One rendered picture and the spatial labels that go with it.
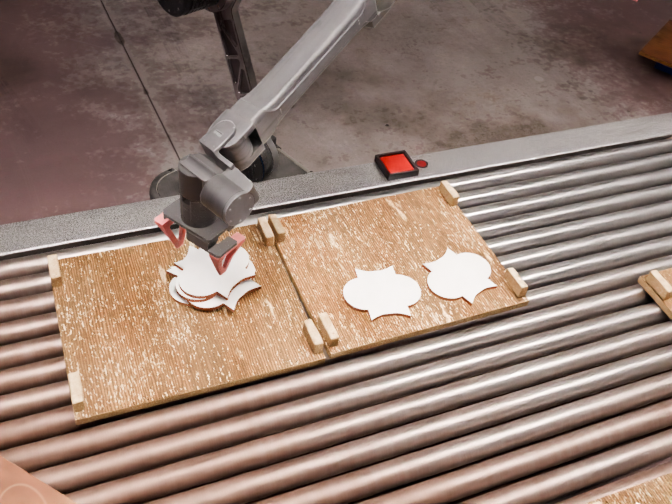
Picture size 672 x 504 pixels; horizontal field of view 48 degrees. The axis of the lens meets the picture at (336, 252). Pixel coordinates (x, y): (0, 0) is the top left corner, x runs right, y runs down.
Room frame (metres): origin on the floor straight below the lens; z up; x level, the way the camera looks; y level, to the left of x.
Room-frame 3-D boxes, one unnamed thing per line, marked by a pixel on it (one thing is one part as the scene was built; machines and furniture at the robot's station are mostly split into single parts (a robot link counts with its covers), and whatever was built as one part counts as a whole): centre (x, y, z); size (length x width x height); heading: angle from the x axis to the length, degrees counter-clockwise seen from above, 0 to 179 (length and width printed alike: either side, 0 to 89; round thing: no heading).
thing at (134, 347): (0.85, 0.25, 0.93); 0.41 x 0.35 x 0.02; 118
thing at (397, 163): (1.36, -0.11, 0.92); 0.06 x 0.06 x 0.01; 28
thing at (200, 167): (0.88, 0.22, 1.21); 0.07 x 0.06 x 0.07; 53
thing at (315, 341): (0.82, 0.02, 0.95); 0.06 x 0.02 x 0.03; 28
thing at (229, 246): (0.86, 0.19, 1.08); 0.07 x 0.07 x 0.09; 61
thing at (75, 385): (0.64, 0.36, 0.95); 0.06 x 0.02 x 0.03; 28
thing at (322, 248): (1.05, -0.11, 0.93); 0.41 x 0.35 x 0.02; 119
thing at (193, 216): (0.88, 0.23, 1.15); 0.10 x 0.07 x 0.07; 61
